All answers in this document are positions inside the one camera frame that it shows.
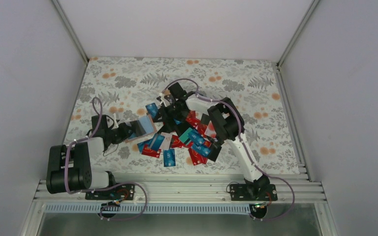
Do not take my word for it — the purple cable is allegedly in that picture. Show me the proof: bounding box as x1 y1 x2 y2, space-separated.
64 96 148 223
162 78 296 223

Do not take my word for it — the red card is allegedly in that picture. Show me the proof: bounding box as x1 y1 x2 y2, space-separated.
142 145 161 158
189 149 208 166

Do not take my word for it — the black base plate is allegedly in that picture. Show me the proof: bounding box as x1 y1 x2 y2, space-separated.
85 183 135 201
227 183 278 201

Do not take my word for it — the aluminium rail frame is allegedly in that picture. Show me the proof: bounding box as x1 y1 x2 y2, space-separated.
34 173 327 204

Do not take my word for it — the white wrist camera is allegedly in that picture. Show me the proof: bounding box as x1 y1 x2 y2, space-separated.
110 113 119 128
156 92 170 107

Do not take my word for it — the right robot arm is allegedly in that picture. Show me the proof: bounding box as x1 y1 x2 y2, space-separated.
155 80 270 200

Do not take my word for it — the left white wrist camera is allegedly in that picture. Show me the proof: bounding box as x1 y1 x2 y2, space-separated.
110 113 119 128

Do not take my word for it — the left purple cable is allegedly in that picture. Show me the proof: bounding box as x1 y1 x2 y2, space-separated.
64 96 148 223

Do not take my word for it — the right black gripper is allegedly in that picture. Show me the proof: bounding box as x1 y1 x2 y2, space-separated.
153 100 184 123

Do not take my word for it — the teal striped card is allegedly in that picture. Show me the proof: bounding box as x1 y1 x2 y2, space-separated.
179 128 192 145

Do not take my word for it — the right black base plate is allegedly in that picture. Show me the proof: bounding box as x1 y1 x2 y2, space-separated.
227 183 278 201

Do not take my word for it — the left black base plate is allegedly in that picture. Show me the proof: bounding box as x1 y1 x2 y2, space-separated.
85 183 135 201

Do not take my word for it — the white floral card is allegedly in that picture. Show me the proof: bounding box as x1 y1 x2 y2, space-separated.
160 132 172 150

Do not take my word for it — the blue logo card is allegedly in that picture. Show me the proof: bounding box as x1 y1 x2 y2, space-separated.
190 144 211 157

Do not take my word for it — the blue card far left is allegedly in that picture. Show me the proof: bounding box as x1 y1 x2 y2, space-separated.
145 103 158 118

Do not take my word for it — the floral patterned table mat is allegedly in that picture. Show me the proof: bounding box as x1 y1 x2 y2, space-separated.
64 57 299 176

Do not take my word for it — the red card bottom centre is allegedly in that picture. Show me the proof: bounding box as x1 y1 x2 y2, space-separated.
189 149 208 166

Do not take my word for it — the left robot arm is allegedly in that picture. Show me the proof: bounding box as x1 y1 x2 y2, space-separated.
46 115 136 199

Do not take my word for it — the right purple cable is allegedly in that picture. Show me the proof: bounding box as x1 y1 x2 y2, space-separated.
162 78 296 223

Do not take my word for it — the blue card lower left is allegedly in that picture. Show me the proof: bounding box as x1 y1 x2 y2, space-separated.
137 134 165 153

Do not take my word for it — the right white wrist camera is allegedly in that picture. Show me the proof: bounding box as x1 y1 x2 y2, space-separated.
156 92 170 107

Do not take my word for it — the tan leather card holder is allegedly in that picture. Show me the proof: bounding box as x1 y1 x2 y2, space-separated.
125 115 157 143

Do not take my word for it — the red card bottom left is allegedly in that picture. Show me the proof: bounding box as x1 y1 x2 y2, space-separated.
142 145 161 158

